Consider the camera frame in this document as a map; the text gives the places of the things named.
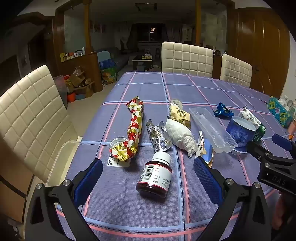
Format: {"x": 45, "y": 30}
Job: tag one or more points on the dark sofa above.
{"x": 120, "y": 59}

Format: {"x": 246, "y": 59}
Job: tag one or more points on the large silver blister pack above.
{"x": 161, "y": 141}

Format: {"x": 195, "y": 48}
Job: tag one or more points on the blue candy wrapper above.
{"x": 223, "y": 112}

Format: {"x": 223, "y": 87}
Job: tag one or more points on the dark red pill bottle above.
{"x": 152, "y": 180}

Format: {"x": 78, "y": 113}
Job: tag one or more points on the red gold snack wrapper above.
{"x": 135, "y": 125}

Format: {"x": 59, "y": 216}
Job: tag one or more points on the clear plastic tray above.
{"x": 208, "y": 122}

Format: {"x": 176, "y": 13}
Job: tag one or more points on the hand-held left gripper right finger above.
{"x": 205, "y": 178}

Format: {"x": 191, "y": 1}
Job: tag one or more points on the cream quilted dining chair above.
{"x": 235, "y": 69}
{"x": 30, "y": 111}
{"x": 185, "y": 58}

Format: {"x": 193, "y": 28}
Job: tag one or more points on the person's right hand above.
{"x": 281, "y": 208}

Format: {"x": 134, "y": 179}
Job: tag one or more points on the beige snack packet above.
{"x": 179, "y": 114}

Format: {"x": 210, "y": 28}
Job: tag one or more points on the white tissue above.
{"x": 180, "y": 135}

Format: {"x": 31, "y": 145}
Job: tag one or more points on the white green pouch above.
{"x": 251, "y": 118}

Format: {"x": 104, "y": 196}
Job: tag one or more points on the pile of cardboard boxes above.
{"x": 78, "y": 80}

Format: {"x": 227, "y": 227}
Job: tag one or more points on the white bottle cap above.
{"x": 116, "y": 141}

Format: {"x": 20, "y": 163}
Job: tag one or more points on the dark coffee table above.
{"x": 142, "y": 60}

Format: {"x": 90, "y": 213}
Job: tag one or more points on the wooden shelf with clutter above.
{"x": 90, "y": 67}

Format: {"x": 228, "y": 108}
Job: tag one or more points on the wooden door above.
{"x": 261, "y": 46}

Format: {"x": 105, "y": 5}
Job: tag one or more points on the blue green printed bag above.
{"x": 108, "y": 69}

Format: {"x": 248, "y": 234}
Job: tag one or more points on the small silver blister pack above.
{"x": 150, "y": 126}

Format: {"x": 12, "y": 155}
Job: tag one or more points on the row of small containers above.
{"x": 69, "y": 55}

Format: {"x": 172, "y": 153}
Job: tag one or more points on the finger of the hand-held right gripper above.
{"x": 256, "y": 149}
{"x": 281, "y": 141}

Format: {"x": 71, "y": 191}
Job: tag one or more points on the orange bucket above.
{"x": 71, "y": 97}

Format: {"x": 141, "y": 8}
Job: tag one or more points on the white paper card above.
{"x": 113, "y": 163}

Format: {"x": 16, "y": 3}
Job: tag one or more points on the teal beaded tissue box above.
{"x": 277, "y": 111}

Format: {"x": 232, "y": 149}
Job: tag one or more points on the blue paper cup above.
{"x": 238, "y": 135}

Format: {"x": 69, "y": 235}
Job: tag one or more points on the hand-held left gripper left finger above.
{"x": 92, "y": 178}

